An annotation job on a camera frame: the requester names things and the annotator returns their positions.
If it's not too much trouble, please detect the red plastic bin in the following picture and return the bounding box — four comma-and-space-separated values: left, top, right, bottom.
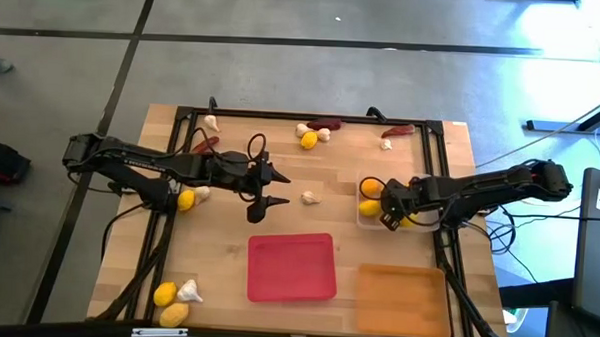
245, 230, 341, 307

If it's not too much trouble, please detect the dark red chili pepper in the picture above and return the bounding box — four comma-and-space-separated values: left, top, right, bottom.
305, 117, 344, 132

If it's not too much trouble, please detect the black and red bag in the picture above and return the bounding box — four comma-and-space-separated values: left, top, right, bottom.
0, 133, 33, 186

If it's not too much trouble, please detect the silver metal bracket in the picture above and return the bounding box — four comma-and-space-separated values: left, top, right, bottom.
130, 326, 189, 337

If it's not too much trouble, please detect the black metal table frame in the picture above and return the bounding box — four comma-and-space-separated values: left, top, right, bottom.
91, 102, 516, 337

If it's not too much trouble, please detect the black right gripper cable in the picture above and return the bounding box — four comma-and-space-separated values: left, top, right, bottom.
358, 176, 389, 203

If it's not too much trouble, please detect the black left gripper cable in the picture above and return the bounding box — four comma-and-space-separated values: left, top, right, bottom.
245, 132, 268, 162

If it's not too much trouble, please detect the black desk leg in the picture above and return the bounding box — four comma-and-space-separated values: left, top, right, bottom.
524, 93, 600, 136

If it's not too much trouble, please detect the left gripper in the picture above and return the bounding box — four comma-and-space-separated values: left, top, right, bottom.
205, 147, 293, 226

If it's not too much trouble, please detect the orange plastic bin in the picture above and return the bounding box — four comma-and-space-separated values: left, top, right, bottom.
353, 263, 455, 337

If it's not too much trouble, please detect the orange-yellow lemon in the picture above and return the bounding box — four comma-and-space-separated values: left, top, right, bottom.
158, 302, 190, 330
361, 178, 384, 198

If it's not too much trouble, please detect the black floor cable bundle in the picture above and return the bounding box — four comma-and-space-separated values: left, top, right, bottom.
468, 203, 545, 286

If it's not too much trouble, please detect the clear plastic bin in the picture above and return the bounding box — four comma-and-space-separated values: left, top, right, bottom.
354, 171, 443, 233

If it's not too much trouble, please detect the thin beige cable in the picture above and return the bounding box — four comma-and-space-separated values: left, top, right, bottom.
479, 86, 600, 169

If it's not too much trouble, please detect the grey equipment cabinet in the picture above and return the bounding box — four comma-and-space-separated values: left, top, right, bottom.
571, 166, 600, 326

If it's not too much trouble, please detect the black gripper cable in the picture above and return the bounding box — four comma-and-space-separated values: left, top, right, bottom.
358, 176, 389, 203
245, 132, 268, 162

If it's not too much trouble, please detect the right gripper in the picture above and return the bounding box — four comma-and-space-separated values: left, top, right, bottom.
379, 175, 434, 233

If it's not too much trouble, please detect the black floor bar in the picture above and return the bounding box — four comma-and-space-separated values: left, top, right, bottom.
497, 275, 576, 312

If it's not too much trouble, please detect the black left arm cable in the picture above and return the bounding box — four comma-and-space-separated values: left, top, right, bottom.
100, 200, 153, 264

